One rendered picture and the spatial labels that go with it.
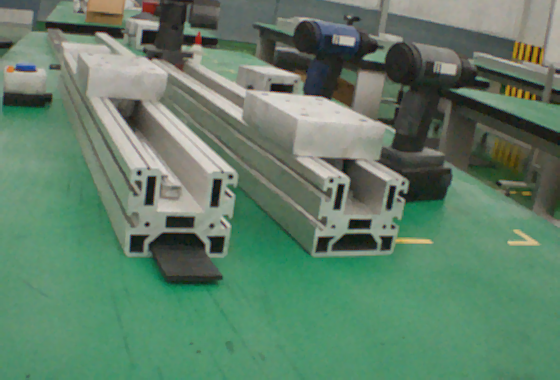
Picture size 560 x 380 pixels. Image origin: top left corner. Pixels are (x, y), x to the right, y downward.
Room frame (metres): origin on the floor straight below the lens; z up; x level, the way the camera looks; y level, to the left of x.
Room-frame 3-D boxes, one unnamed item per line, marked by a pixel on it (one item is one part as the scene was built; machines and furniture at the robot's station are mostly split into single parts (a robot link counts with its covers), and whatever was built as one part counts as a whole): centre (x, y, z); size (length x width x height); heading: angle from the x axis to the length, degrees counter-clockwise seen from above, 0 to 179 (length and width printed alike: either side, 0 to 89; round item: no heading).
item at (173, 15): (1.41, 0.28, 0.96); 0.07 x 0.06 x 0.07; 103
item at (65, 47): (1.32, 0.46, 0.83); 0.12 x 0.09 x 0.10; 116
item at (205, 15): (1.42, 0.25, 1.00); 0.12 x 0.09 x 0.12; 103
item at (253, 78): (1.36, 0.07, 0.83); 0.11 x 0.10 x 0.10; 129
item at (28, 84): (1.12, 0.49, 0.81); 0.10 x 0.08 x 0.06; 116
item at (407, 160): (0.95, -0.20, 0.89); 0.20 x 0.08 x 0.22; 129
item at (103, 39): (1.98, 0.55, 0.79); 0.96 x 0.04 x 0.03; 26
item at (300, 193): (1.01, 0.09, 0.82); 0.80 x 0.10 x 0.09; 26
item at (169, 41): (1.41, 0.28, 0.90); 0.10 x 0.07 x 0.07; 117
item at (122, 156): (0.92, 0.26, 0.82); 0.80 x 0.10 x 0.09; 26
